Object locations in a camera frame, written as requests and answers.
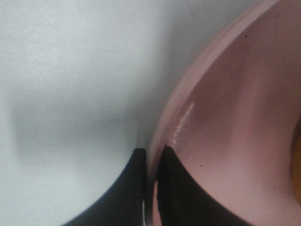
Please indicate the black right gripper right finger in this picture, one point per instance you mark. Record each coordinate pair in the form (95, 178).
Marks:
(181, 202)

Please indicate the toy burger with lettuce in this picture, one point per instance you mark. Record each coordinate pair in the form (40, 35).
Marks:
(296, 161)

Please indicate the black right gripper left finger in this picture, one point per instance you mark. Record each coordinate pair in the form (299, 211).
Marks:
(122, 204)

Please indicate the pink round plate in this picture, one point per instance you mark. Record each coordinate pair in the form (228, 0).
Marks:
(231, 117)

